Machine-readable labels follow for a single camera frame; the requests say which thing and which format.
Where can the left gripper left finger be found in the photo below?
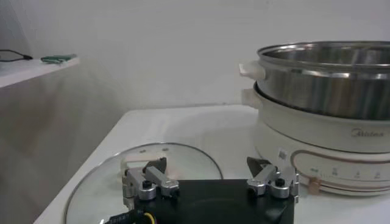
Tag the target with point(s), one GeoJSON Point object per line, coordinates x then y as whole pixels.
{"type": "Point", "coordinates": [158, 179]}

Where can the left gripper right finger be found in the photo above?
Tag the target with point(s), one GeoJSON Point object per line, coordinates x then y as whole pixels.
{"type": "Point", "coordinates": [268, 176]}

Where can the steel steamer basket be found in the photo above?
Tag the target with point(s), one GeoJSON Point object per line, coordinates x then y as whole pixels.
{"type": "Point", "coordinates": [329, 91]}

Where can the white electric cooking pot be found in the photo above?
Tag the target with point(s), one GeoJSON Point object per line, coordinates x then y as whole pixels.
{"type": "Point", "coordinates": [320, 137]}

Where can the white side table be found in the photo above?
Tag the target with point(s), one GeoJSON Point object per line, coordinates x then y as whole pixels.
{"type": "Point", "coordinates": [30, 71]}

